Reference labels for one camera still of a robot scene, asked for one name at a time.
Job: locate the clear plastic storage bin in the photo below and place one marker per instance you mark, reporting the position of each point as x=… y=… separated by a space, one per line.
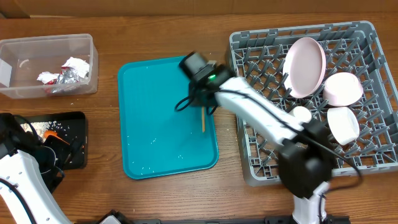
x=24 y=59

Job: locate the white bowl with peanuts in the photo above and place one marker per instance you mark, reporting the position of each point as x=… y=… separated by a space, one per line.
x=343 y=124

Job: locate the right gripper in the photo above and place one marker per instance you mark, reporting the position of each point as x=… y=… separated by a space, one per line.
x=194 y=98

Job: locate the pile of rice and peanuts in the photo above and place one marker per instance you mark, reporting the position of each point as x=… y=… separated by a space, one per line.
x=62 y=130

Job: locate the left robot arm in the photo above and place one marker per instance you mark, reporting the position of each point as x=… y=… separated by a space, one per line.
x=31 y=169

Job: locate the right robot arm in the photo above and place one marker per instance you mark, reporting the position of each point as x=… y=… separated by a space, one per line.
x=305 y=159

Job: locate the white paper cup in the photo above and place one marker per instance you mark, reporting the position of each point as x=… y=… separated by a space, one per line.
x=301 y=113

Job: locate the white napkin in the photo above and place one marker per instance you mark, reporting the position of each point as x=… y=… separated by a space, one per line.
x=78 y=64

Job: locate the grey plastic dishwasher rack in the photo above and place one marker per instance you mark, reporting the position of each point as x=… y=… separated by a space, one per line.
x=354 y=47

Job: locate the wooden chopstick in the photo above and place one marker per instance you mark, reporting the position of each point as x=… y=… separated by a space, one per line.
x=203 y=124

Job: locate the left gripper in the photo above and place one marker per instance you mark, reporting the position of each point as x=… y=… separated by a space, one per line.
x=66 y=152

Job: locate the teal plastic serving tray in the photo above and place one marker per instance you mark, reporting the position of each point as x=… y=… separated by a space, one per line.
x=155 y=139

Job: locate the silver foil wrapper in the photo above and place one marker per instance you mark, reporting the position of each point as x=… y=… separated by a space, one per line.
x=68 y=76

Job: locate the white round plate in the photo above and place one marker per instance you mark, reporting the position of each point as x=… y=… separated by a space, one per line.
x=305 y=65

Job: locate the orange carrot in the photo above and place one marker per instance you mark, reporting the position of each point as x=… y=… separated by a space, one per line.
x=51 y=134

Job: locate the white bowl with rice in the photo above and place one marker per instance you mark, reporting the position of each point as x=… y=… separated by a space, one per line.
x=342 y=89

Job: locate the black rectangular waste tray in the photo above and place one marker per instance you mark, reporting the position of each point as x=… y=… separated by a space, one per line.
x=75 y=119

